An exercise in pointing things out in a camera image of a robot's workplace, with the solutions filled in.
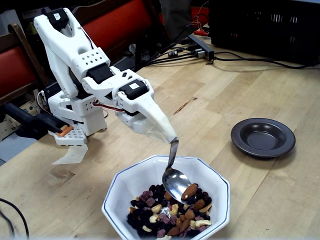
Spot white gripper with motor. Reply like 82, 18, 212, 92
112, 78, 178, 145

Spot bent metal spoon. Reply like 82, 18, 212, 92
161, 137, 198, 206

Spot brown almond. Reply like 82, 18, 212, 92
180, 183, 199, 201

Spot white octagonal bowl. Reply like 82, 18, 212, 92
101, 154, 231, 240

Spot dark brown plate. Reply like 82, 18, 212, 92
230, 117, 296, 159

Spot black stand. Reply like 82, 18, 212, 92
113, 42, 153, 71

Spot translucent tape flap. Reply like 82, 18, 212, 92
51, 144, 89, 165

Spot grey usb hub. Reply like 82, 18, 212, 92
187, 34, 215, 62

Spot trail mix heap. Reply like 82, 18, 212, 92
126, 184, 214, 240

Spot wooden chair with red backrest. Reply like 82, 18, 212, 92
71, 0, 171, 58

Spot grey trouser leg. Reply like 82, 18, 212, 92
159, 0, 193, 43

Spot black clamp with orange tips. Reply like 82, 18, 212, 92
1, 102, 74, 141

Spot black plastic crate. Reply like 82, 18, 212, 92
208, 0, 320, 65

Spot cardboard box with print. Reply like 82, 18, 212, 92
0, 113, 23, 142

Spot wooden chair with red seat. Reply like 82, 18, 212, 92
0, 23, 51, 106

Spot red servo wire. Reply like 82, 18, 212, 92
92, 99, 125, 112

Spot black usb cable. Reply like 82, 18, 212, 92
134, 51, 203, 68
147, 37, 192, 62

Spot white perforated base plate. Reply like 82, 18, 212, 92
48, 124, 89, 146

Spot colourful jumper wires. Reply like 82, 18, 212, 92
188, 0, 211, 31

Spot thick black power cable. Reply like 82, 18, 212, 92
212, 51, 320, 70

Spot thin black cable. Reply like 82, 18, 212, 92
0, 198, 30, 240

